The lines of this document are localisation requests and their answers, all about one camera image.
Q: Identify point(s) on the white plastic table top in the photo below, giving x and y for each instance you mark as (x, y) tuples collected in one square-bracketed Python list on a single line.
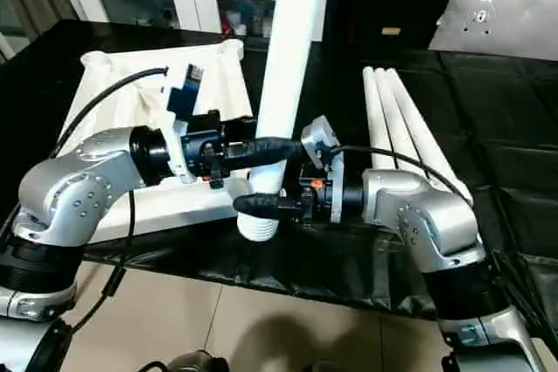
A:
[(218, 84)]

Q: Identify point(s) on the white plastic table leg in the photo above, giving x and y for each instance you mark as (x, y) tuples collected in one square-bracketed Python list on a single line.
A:
[(376, 119), (287, 62), (394, 119), (414, 119)]

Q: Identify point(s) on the small white jar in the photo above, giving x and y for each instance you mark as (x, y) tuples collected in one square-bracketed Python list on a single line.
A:
[(265, 27), (239, 30)]

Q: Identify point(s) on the red box in cabinet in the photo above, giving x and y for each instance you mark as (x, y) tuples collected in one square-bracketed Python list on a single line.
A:
[(226, 22)]

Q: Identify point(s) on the left robot leg dark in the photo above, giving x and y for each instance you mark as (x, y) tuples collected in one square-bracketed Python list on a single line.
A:
[(196, 361)]

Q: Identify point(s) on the small tan label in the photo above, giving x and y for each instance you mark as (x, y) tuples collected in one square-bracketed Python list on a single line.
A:
[(391, 31)]

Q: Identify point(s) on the black work mat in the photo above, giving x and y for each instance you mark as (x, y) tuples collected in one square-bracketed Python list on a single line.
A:
[(501, 128)]

